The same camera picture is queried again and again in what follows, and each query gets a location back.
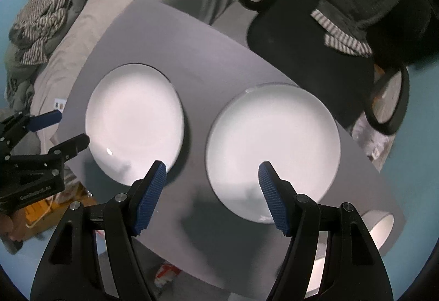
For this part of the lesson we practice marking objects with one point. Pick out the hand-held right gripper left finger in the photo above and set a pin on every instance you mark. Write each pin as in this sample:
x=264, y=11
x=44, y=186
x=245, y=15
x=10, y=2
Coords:
x=151, y=199

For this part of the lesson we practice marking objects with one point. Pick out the black office chair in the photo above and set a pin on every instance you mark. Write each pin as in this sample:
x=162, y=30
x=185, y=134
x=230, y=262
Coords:
x=291, y=47

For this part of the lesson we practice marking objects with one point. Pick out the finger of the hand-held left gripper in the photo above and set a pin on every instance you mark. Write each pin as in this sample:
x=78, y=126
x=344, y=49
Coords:
x=73, y=144
x=44, y=119

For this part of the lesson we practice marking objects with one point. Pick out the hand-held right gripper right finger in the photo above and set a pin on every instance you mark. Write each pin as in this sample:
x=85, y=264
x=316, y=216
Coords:
x=274, y=199

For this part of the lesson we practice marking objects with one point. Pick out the red white packet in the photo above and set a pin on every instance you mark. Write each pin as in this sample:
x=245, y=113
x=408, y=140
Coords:
x=166, y=273

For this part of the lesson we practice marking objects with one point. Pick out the orange cardboard box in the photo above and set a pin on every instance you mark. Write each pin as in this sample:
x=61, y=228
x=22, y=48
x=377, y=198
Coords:
x=41, y=213

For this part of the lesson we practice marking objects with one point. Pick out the striped grey cloth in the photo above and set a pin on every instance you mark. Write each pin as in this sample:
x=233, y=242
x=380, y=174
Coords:
x=37, y=29

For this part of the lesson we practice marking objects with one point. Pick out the white plastic bag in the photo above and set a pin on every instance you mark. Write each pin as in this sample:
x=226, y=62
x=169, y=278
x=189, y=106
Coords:
x=370, y=143

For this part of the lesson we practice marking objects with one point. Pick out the white bowl black rim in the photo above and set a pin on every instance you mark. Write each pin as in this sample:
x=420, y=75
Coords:
x=274, y=150
x=133, y=122

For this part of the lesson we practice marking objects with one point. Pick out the person's left hand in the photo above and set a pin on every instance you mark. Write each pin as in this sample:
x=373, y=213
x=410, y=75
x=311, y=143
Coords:
x=6, y=227

